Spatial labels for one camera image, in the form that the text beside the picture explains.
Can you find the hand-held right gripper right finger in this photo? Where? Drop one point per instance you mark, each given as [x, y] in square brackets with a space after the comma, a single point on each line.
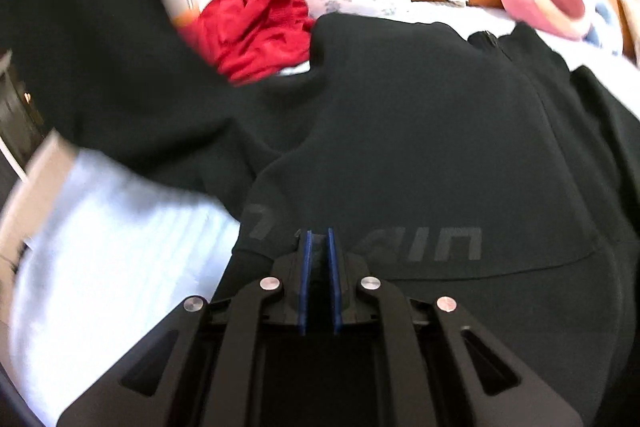
[334, 287]

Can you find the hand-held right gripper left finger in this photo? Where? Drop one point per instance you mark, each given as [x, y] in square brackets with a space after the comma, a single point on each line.
[304, 287]

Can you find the black jacket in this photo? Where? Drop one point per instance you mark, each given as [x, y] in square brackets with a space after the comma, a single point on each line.
[400, 132]

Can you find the light blue bed blanket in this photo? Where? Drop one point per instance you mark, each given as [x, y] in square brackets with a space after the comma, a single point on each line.
[125, 257]

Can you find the red cloth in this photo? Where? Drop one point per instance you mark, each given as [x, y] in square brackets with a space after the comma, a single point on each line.
[255, 32]

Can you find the dark cabinet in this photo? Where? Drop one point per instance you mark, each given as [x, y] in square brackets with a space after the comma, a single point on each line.
[17, 112]

